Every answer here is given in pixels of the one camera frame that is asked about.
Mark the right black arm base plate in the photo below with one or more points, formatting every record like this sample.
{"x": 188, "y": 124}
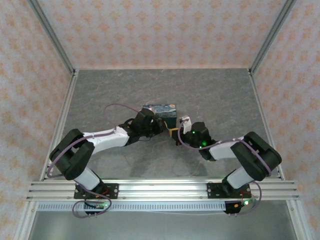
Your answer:
{"x": 213, "y": 190}

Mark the left aluminium frame post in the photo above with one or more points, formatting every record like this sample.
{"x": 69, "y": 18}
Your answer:
{"x": 53, "y": 37}

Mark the aluminium frame post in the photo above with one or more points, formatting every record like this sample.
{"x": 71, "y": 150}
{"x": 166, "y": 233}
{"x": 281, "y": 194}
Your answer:
{"x": 53, "y": 37}
{"x": 271, "y": 35}

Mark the left controller board green light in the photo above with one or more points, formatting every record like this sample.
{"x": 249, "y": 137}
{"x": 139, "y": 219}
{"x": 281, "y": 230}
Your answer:
{"x": 98, "y": 205}

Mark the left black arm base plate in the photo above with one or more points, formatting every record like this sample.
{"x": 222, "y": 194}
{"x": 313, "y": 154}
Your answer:
{"x": 112, "y": 191}

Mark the left aluminium table side rail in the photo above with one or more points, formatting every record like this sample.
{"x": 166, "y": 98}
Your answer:
{"x": 66, "y": 105}

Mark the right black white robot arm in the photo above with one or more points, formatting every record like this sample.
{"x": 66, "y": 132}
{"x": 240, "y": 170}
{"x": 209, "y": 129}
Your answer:
{"x": 257, "y": 155}

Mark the aluminium table side rail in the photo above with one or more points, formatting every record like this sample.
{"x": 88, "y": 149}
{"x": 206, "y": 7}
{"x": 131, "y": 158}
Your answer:
{"x": 262, "y": 105}
{"x": 66, "y": 105}

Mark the right aluminium frame post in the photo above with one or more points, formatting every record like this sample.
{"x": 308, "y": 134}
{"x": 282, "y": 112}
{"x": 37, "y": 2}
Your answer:
{"x": 271, "y": 35}

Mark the starry night painted tin box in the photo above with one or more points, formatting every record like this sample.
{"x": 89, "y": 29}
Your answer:
{"x": 166, "y": 112}

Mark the controller board green light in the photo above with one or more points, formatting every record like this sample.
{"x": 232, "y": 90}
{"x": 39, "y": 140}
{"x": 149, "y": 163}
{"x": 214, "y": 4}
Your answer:
{"x": 98, "y": 205}
{"x": 240, "y": 206}

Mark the long aluminium mounting rail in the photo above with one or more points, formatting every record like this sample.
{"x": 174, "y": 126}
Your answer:
{"x": 162, "y": 190}

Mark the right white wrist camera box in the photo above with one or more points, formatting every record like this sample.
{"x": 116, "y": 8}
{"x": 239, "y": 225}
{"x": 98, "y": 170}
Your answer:
{"x": 186, "y": 125}

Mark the right aluminium table side rail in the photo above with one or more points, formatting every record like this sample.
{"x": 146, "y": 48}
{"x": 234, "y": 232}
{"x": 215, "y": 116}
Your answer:
{"x": 262, "y": 105}

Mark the right controller board green light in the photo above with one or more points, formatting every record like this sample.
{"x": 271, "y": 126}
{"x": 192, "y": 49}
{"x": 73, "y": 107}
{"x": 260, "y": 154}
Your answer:
{"x": 240, "y": 206}

